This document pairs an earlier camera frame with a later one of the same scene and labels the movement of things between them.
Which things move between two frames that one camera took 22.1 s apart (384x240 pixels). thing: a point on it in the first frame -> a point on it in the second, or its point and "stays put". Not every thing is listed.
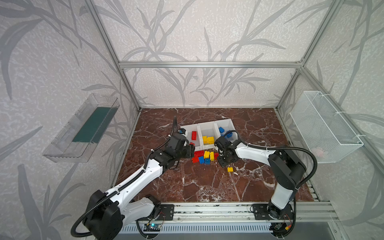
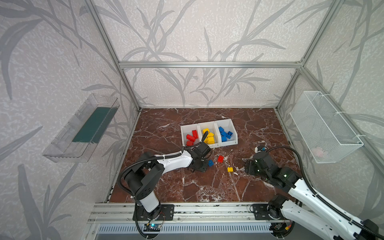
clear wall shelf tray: x=78 y=141 stays put
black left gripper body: x=188 y=150 -> x=199 y=163
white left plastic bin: x=199 y=142 stays put
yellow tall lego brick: x=212 y=156 -> x=210 y=139
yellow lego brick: x=210 y=140 -> x=204 y=130
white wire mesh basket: x=327 y=132 stays put
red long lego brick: x=193 y=135 stays put
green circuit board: x=151 y=227 stays put
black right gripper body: x=224 y=157 -> x=252 y=167
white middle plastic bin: x=208 y=133 stays put
